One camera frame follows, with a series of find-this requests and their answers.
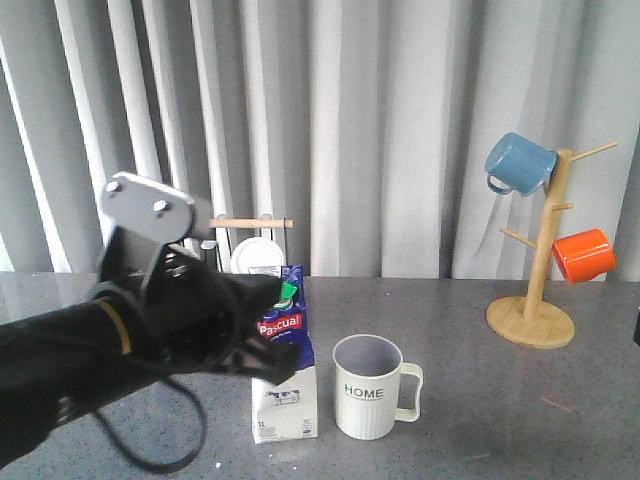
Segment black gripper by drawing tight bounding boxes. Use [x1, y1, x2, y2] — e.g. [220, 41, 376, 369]
[92, 229, 293, 383]

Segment blue white milk carton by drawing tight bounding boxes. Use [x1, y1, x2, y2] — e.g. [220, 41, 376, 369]
[251, 264, 318, 444]

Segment white HOME mug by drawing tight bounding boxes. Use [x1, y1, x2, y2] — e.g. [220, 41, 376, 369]
[332, 334, 424, 441]

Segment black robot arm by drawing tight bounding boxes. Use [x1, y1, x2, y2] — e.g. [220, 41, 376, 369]
[1, 228, 300, 464]

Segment white ribbed mug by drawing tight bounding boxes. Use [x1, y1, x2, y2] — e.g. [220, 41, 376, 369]
[230, 237, 285, 274]

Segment grey white curtain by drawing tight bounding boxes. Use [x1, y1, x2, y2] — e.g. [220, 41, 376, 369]
[1, 1, 639, 281]

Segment wooden mug tree stand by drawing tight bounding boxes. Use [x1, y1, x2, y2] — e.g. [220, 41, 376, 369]
[486, 141, 619, 349]

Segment blue enamel mug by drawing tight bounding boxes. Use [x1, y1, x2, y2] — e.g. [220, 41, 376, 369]
[484, 132, 558, 197]

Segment orange enamel mug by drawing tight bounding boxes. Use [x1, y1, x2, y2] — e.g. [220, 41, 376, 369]
[552, 229, 617, 284]

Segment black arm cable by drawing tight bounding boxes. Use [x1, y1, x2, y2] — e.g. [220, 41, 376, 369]
[89, 249, 246, 475]

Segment black wire mug rack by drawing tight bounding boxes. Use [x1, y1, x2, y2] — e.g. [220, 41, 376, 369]
[200, 214, 294, 274]

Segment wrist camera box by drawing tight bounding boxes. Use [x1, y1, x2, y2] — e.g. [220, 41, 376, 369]
[100, 171, 212, 244]

